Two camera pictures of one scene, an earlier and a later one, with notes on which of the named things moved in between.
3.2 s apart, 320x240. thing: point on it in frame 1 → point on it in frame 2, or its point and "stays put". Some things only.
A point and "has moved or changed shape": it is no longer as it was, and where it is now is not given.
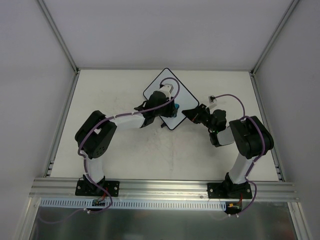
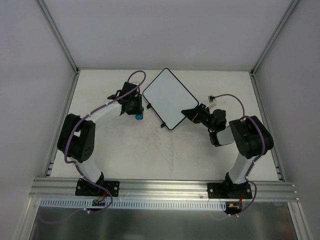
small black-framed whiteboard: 185,99 stays put
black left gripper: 171,110 → 136,105
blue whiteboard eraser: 176,105 has moved or changed shape
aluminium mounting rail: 64,189 stays put
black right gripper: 200,115 stays put
